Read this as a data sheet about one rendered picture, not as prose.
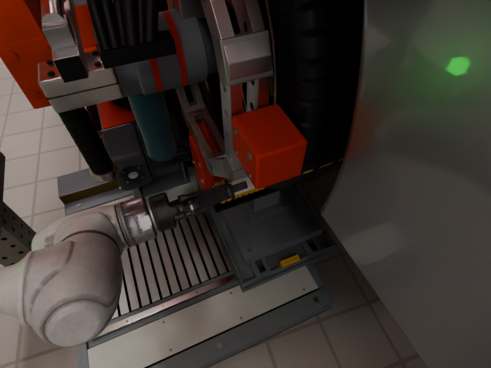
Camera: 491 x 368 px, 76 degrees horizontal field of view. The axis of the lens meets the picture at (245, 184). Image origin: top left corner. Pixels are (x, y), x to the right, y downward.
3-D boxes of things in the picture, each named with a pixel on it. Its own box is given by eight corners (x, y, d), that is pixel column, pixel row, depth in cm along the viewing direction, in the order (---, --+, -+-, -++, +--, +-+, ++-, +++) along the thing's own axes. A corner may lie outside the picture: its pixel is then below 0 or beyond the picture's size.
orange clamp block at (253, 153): (275, 136, 51) (302, 175, 46) (230, 150, 49) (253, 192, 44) (278, 101, 46) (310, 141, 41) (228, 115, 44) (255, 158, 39)
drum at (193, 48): (226, 90, 65) (221, 20, 54) (122, 117, 60) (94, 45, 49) (204, 57, 73) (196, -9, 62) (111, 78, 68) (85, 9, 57)
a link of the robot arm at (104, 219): (131, 235, 68) (134, 269, 57) (55, 261, 64) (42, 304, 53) (114, 191, 64) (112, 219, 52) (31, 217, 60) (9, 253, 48)
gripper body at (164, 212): (158, 228, 68) (199, 214, 70) (158, 237, 59) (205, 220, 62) (147, 196, 66) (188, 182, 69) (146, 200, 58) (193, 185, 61)
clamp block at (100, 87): (124, 98, 44) (112, 63, 40) (55, 115, 42) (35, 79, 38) (118, 79, 47) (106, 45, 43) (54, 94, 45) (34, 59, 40)
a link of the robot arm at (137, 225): (130, 253, 58) (161, 241, 59) (113, 207, 56) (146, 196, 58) (133, 241, 67) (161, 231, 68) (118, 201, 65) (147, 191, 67)
